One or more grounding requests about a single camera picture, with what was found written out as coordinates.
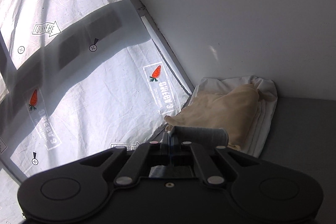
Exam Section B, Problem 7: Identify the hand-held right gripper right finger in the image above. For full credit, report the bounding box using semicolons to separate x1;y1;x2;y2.
170;135;261;187

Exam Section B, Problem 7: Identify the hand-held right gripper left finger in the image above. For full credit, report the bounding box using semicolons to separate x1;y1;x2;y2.
79;132;171;187

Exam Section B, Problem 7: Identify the grey knit garment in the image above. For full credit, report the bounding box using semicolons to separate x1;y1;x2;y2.
148;126;229;179

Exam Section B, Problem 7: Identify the beige folded garment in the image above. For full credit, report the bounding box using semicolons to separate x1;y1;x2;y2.
164;84;263;153

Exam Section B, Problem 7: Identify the white folded garment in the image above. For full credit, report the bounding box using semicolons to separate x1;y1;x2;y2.
188;75;278;158

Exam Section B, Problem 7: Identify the carrot printed translucent curtain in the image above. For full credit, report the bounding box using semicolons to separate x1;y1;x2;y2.
0;0;194;188

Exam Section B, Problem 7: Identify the window frame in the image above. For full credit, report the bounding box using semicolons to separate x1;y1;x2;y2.
100;0;197;95

